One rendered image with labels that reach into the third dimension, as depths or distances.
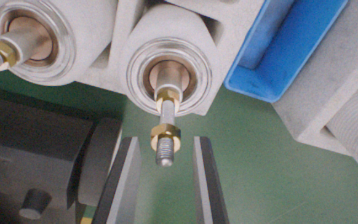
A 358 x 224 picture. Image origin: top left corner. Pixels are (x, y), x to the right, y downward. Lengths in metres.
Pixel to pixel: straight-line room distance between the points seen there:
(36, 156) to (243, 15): 0.39
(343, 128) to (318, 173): 0.50
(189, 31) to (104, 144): 0.31
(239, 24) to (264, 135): 0.42
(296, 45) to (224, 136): 0.30
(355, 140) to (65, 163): 0.46
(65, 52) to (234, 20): 0.17
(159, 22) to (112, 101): 0.37
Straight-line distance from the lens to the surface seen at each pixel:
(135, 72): 0.18
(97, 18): 0.21
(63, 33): 0.19
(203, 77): 0.18
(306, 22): 0.41
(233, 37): 0.25
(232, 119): 0.55
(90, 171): 0.42
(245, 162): 0.69
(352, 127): 0.36
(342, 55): 0.38
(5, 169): 0.49
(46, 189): 0.45
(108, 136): 0.43
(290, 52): 0.41
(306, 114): 0.38
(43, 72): 0.21
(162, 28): 0.17
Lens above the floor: 0.41
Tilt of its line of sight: 54 degrees down
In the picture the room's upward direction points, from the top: 179 degrees clockwise
